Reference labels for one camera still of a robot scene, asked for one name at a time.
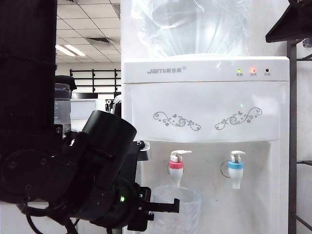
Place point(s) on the black wall rack frame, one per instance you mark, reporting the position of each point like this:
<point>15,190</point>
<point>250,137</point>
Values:
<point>93,80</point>

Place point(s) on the ceiling air vent grille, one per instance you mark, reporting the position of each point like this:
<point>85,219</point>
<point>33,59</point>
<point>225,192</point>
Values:
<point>97,40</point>

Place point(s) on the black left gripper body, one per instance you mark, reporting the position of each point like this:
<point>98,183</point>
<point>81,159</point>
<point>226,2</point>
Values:
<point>109,207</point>

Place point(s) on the fluorescent ceiling light panel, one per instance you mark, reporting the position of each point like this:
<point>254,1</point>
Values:
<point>69,50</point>

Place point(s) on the clear water jug in plastic bag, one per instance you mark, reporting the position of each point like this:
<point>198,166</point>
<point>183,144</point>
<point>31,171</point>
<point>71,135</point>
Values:
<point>190,29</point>

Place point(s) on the black bar on partition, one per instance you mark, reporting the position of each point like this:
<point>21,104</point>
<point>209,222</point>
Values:
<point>84,96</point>

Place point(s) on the red hot water tap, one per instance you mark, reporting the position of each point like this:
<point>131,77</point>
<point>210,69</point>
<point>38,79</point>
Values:
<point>175,173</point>

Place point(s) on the dark office chair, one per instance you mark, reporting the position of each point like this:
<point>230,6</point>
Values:
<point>117,107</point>

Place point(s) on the blue cold water tap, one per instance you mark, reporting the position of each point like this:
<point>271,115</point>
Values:
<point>235,174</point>

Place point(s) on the white water dispenser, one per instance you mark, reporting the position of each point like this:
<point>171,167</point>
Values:
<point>207,102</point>

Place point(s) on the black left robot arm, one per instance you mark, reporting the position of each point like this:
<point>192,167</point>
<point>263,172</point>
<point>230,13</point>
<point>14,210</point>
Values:
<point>26,85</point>

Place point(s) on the clear plastic mug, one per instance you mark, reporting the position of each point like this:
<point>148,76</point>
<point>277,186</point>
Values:
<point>187,207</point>

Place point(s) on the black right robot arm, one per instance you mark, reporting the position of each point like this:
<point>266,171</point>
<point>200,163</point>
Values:
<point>290,26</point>

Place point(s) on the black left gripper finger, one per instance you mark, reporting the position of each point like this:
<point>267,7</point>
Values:
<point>165,206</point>

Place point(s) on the dark metal shelf rack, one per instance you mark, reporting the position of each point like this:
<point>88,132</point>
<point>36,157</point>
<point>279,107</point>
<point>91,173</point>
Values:
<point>291,122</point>

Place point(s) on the white frosted desk partition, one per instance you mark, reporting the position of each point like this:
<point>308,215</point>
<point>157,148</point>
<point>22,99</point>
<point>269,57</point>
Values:
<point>83,109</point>

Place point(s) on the grey thermos with black lid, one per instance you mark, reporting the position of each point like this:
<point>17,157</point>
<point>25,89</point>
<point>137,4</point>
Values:
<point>62,107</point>

